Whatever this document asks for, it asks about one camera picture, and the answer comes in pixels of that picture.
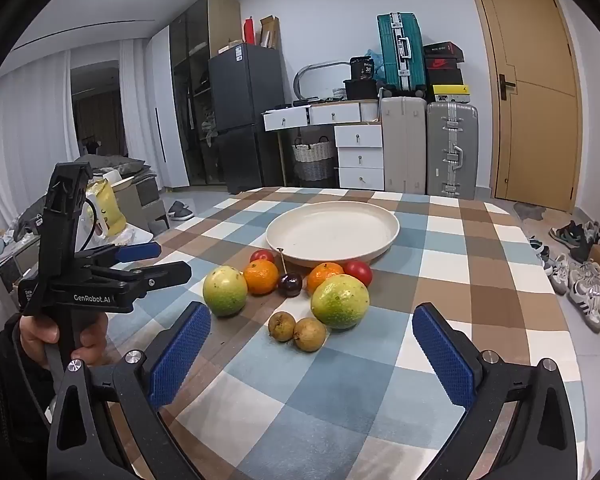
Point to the cardboard box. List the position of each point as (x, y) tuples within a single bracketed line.
[(270, 32)]

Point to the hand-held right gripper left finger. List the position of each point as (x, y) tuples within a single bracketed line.
[(180, 355)]

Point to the chrome curved tube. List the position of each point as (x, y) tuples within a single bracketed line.
[(305, 72)]

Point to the grey doormat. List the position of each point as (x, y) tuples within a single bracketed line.
[(529, 211)]

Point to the grey slipper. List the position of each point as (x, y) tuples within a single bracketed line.
[(176, 208), (184, 214)]

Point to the white wardrobe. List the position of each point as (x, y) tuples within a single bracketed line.
[(162, 110)]

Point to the red tomato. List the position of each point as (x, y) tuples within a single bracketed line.
[(358, 271), (262, 256)]

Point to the woven laundry basket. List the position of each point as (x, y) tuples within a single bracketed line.
[(314, 160)]

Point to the beige suitcase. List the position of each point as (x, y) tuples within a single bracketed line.
[(404, 145)]

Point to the teal suitcase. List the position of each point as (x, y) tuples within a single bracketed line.
[(400, 52)]

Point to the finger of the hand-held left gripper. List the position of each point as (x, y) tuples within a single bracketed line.
[(165, 272), (140, 251)]

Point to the black storage bin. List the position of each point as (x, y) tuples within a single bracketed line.
[(361, 89)]

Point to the dark cherry with stem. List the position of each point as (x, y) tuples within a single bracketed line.
[(290, 284)]

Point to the blue plastic bag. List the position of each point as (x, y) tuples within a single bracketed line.
[(377, 60)]

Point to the wooden door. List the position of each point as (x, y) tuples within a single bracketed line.
[(535, 120)]

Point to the yellow and black shoe box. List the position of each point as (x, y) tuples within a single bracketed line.
[(452, 94)]

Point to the small brown longan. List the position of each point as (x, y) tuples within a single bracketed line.
[(281, 326)]

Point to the pile of shoes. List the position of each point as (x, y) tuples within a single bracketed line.
[(580, 280)]

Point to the person's left hand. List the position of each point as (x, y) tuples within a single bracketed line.
[(35, 335)]

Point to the white drawer dresser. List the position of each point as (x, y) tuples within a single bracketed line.
[(360, 155)]

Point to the grey cushion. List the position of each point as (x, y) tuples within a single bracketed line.
[(112, 164)]

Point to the white sheer curtain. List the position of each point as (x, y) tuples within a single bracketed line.
[(30, 120)]

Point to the green passion fruit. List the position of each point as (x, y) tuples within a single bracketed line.
[(340, 301)]

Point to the yellow printed bag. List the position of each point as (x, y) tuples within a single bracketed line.
[(107, 207)]

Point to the black printed carton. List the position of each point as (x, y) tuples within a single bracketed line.
[(362, 67)]

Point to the small white basket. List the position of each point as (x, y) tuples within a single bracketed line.
[(338, 94)]

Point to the plain black shoe box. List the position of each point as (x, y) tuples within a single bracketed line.
[(445, 76)]

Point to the black labelled shoe box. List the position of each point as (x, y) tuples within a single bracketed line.
[(442, 50)]

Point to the large brown longan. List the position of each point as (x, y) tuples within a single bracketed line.
[(309, 334)]

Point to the glass door cabinet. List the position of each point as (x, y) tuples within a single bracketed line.
[(195, 85)]

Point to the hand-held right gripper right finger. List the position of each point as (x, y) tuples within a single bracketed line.
[(442, 355)]

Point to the pale yellow passion fruit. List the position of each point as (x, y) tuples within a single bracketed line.
[(225, 291)]

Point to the red and black shoe box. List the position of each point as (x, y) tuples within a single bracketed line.
[(444, 64)]

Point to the dark grey refrigerator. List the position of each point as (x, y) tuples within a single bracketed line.
[(245, 110)]

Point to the checked tablecloth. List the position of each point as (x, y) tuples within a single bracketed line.
[(380, 360)]

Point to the person's left forearm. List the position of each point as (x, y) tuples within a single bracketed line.
[(15, 385)]

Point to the orange mandarin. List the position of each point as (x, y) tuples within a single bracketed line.
[(324, 276), (261, 277)]

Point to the cream round plate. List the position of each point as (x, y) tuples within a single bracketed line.
[(330, 232)]

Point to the silver suitcase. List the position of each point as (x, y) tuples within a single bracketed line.
[(452, 150)]

